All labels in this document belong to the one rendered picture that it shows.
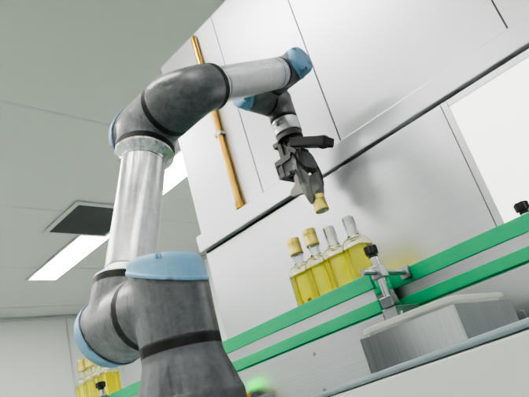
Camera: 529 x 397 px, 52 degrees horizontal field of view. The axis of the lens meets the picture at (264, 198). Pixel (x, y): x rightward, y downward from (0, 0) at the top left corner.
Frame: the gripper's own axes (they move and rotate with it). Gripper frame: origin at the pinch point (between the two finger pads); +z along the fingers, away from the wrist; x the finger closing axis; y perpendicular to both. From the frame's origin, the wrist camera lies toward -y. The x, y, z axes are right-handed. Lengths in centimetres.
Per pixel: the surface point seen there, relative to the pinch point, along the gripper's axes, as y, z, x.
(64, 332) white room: 582, -128, -228
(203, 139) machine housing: 48, -49, -14
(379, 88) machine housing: -19.8, -24.7, -15.4
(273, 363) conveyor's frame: 14.8, 35.6, 15.9
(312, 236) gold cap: 4.1, 8.7, 1.3
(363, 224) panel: -2.7, 7.9, -12.0
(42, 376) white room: 581, -78, -193
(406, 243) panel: -12.2, 17.3, -12.1
